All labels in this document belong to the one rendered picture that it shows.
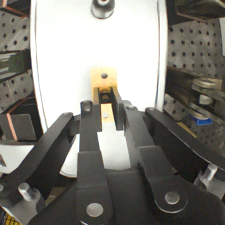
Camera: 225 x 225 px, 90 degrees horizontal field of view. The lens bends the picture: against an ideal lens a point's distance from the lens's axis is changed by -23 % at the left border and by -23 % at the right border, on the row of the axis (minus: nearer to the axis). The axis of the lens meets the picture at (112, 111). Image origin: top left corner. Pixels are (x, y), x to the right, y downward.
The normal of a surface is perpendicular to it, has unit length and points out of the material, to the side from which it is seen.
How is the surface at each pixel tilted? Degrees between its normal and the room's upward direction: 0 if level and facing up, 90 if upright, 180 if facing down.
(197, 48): 0
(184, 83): 90
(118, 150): 0
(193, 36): 0
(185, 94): 90
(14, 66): 78
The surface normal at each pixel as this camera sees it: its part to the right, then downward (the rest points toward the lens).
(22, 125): 0.10, 0.39
